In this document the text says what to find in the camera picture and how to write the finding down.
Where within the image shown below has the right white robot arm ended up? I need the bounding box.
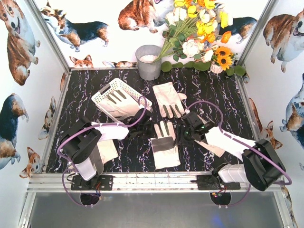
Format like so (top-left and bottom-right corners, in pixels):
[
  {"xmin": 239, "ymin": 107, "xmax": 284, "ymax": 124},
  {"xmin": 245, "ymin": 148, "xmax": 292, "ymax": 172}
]
[{"xmin": 175, "ymin": 112, "xmax": 287, "ymax": 191}]

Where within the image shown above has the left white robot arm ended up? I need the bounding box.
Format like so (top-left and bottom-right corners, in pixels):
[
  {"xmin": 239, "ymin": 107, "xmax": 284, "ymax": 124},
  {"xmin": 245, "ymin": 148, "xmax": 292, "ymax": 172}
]
[{"xmin": 57, "ymin": 108, "xmax": 152, "ymax": 181}]

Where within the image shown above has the aluminium front rail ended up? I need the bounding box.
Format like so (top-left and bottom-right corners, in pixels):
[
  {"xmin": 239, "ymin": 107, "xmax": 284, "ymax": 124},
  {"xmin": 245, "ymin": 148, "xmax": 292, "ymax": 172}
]
[{"xmin": 26, "ymin": 172, "xmax": 285, "ymax": 192}]

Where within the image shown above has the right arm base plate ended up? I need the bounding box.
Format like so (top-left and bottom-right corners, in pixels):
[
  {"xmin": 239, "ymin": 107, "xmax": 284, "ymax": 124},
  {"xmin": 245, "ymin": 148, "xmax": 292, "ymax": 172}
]
[{"xmin": 192, "ymin": 175, "xmax": 241, "ymax": 190}]

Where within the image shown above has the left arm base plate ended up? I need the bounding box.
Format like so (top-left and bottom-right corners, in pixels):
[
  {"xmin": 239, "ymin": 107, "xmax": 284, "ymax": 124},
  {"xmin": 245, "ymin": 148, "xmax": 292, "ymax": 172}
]
[{"xmin": 71, "ymin": 175, "xmax": 114, "ymax": 190}]

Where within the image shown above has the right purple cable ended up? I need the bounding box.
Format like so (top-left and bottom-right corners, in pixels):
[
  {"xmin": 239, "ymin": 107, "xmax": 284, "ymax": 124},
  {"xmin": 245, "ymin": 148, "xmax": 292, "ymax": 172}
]
[{"xmin": 185, "ymin": 101, "xmax": 293, "ymax": 207}]

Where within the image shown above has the grey metal bucket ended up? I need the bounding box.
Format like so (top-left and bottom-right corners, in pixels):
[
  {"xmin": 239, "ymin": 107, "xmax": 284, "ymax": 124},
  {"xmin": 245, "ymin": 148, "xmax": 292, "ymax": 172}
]
[{"xmin": 135, "ymin": 45, "xmax": 162, "ymax": 81}]

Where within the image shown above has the sunflower pot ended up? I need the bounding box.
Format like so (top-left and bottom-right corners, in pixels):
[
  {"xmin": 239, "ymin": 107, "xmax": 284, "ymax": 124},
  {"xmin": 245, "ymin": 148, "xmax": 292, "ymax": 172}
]
[{"xmin": 209, "ymin": 46, "xmax": 238, "ymax": 74}]

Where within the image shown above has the white perforated storage basket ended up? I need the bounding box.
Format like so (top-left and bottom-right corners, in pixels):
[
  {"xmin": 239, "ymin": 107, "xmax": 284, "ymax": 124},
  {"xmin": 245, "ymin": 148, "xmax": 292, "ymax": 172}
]
[{"xmin": 92, "ymin": 78, "xmax": 153, "ymax": 122}]

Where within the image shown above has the white glove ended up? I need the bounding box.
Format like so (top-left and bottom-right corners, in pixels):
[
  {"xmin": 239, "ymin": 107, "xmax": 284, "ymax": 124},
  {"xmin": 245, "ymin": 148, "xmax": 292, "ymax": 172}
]
[
  {"xmin": 152, "ymin": 82, "xmax": 187, "ymax": 119},
  {"xmin": 97, "ymin": 140, "xmax": 118, "ymax": 164}
]

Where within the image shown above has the artificial flower bouquet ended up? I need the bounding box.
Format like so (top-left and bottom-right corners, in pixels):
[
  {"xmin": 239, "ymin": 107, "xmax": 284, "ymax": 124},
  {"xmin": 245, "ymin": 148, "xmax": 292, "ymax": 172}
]
[{"xmin": 156, "ymin": 0, "xmax": 233, "ymax": 62}]

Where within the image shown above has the grey-palm glove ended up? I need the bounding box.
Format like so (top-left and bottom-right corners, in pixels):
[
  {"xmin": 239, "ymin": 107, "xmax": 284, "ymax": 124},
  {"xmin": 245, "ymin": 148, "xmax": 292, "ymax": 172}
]
[
  {"xmin": 151, "ymin": 121, "xmax": 181, "ymax": 170},
  {"xmin": 89, "ymin": 145, "xmax": 104, "ymax": 175},
  {"xmin": 99, "ymin": 90, "xmax": 142, "ymax": 119}
]

